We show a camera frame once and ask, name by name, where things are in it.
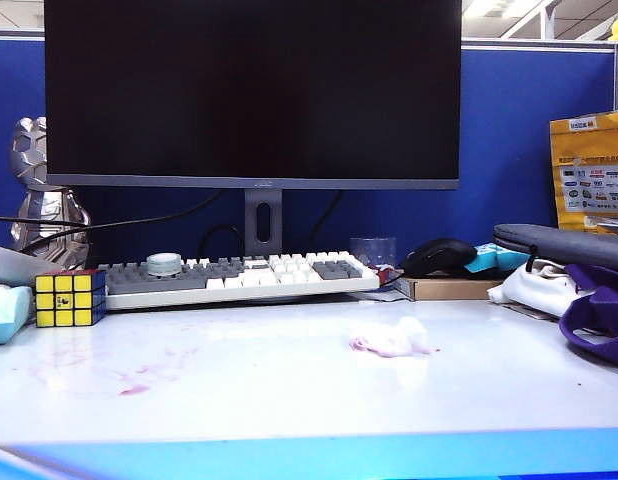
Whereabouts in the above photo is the white wet wipe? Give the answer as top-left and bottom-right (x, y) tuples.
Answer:
(348, 315), (436, 359)

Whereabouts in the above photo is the light blue wet wipes pack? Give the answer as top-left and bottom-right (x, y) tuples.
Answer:
(0, 283), (35, 346)

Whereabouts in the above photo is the clear plastic cup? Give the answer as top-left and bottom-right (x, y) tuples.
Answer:
(348, 237), (398, 270)

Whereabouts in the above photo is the white and grey mechanical keyboard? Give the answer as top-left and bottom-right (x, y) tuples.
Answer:
(97, 249), (382, 310)

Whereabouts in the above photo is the black computer mouse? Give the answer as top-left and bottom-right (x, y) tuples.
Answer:
(399, 238), (479, 278)

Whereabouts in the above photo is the round white tape roll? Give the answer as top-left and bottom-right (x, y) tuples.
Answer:
(146, 252), (185, 278)

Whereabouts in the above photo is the flat brown cardboard box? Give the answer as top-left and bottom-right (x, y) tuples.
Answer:
(394, 274), (505, 301)

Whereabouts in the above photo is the black computer monitor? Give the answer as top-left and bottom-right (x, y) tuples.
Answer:
(43, 0), (463, 190)

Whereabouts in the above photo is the teal paper packet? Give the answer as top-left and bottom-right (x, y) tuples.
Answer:
(463, 242), (533, 274)

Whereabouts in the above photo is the white cloth bag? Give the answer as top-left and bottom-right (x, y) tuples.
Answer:
(487, 258), (588, 319)

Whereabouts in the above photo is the Rubik's cube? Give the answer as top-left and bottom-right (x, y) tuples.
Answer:
(35, 268), (108, 329)

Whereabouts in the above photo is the grey fabric laptop sleeve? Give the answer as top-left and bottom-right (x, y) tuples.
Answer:
(492, 223), (618, 275)

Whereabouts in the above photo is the silver faceted figurine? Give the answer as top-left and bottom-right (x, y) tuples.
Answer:
(8, 115), (93, 266)

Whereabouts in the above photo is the grey white flat board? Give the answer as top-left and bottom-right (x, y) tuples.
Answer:
(0, 243), (60, 287)

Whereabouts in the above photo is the yellow printed paper bag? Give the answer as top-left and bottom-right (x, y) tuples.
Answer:
(549, 109), (618, 234)

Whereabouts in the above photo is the purple fabric bag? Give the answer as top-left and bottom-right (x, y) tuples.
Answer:
(558, 263), (618, 370)

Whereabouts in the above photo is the black monitor cable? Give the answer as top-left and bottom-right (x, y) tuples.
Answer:
(196, 223), (246, 257)
(305, 188), (347, 251)

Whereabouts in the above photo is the red white cable bundle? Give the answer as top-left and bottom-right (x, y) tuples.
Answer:
(377, 267), (406, 288)

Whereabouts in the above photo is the long black cable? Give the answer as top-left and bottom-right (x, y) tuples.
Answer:
(0, 188), (226, 254)

